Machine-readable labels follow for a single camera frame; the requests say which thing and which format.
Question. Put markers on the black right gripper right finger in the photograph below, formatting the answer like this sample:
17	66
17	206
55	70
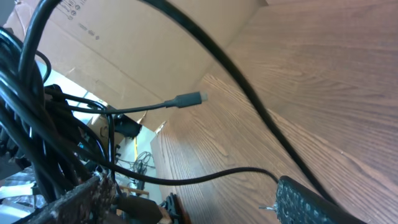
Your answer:
296	204

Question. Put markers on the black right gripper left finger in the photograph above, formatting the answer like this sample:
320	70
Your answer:
88	202

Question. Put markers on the cardboard wall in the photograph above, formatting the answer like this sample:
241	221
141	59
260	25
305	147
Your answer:
126	52

